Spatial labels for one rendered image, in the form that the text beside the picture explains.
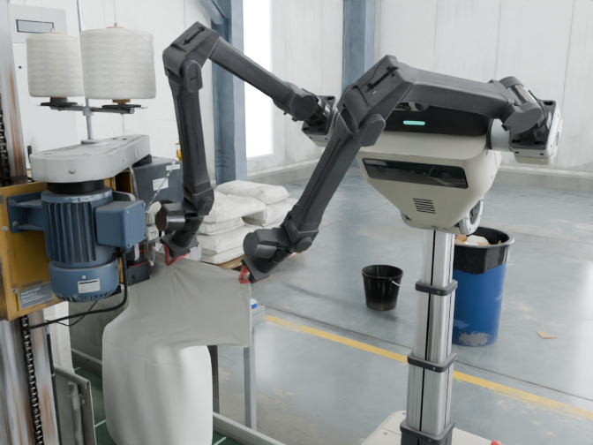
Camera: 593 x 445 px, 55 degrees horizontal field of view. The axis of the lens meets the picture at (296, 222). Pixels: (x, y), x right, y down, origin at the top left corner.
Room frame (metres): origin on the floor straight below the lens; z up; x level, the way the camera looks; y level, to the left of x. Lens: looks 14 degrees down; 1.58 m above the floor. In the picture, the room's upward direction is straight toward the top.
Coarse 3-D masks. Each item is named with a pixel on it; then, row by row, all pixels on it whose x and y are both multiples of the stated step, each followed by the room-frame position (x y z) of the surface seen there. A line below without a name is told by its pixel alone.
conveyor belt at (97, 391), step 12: (84, 372) 2.17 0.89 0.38; (96, 384) 2.07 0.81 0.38; (96, 396) 1.98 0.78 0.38; (96, 408) 1.90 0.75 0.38; (96, 420) 1.82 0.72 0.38; (96, 432) 1.75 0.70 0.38; (108, 432) 1.75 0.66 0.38; (96, 444) 1.68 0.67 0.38; (108, 444) 1.68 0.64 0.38; (216, 444) 1.68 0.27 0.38; (228, 444) 1.68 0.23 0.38; (240, 444) 1.68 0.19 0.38
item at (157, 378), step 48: (144, 288) 1.64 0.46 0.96; (192, 288) 1.52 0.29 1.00; (240, 288) 1.42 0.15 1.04; (144, 336) 1.57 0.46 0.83; (192, 336) 1.50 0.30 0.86; (240, 336) 1.42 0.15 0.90; (144, 384) 1.55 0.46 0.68; (192, 384) 1.51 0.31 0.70; (144, 432) 1.55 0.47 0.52; (192, 432) 1.51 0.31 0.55
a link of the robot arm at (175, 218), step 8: (184, 200) 1.52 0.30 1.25; (208, 200) 1.47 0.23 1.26; (160, 208) 1.46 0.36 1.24; (168, 208) 1.45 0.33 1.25; (176, 208) 1.46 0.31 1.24; (184, 208) 1.47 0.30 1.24; (192, 208) 1.49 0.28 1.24; (200, 208) 1.47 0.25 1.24; (208, 208) 1.48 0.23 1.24; (160, 216) 1.46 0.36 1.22; (168, 216) 1.44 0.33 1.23; (176, 216) 1.46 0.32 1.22; (160, 224) 1.45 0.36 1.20; (168, 224) 1.44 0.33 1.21; (176, 224) 1.46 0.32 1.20
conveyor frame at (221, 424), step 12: (72, 348) 2.31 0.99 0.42; (72, 360) 2.29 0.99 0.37; (84, 360) 2.24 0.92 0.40; (96, 360) 2.19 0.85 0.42; (96, 372) 2.19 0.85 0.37; (216, 420) 1.78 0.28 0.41; (228, 420) 1.76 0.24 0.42; (216, 432) 1.78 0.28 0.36; (228, 432) 1.75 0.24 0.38; (240, 432) 1.71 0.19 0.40; (252, 432) 1.69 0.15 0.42; (252, 444) 1.68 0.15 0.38; (264, 444) 1.65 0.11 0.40; (276, 444) 1.63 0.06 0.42
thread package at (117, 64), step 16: (80, 32) 1.35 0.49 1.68; (96, 32) 1.31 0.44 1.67; (112, 32) 1.31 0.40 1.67; (128, 32) 1.32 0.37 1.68; (144, 32) 1.36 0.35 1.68; (96, 48) 1.31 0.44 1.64; (112, 48) 1.31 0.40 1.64; (128, 48) 1.32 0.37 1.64; (144, 48) 1.35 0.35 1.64; (96, 64) 1.31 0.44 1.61; (112, 64) 1.31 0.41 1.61; (128, 64) 1.32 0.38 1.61; (144, 64) 1.35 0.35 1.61; (96, 80) 1.31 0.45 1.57; (112, 80) 1.31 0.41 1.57; (128, 80) 1.32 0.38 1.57; (144, 80) 1.34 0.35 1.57; (96, 96) 1.32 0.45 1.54; (112, 96) 1.31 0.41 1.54; (128, 96) 1.32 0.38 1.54; (144, 96) 1.34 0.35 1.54
